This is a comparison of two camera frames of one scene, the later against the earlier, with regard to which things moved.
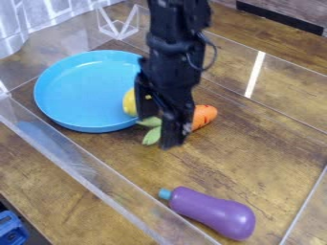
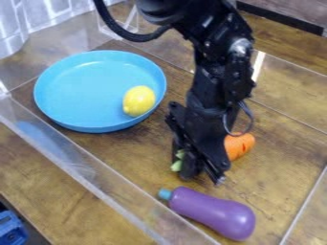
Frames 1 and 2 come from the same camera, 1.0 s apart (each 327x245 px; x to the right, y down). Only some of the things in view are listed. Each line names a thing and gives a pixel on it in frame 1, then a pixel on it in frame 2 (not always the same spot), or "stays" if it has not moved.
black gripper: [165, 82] → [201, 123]
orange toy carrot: [203, 115] → [239, 144]
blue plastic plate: [78, 89] stays
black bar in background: [280, 18] stays
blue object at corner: [13, 231] stays
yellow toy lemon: [129, 102] stays
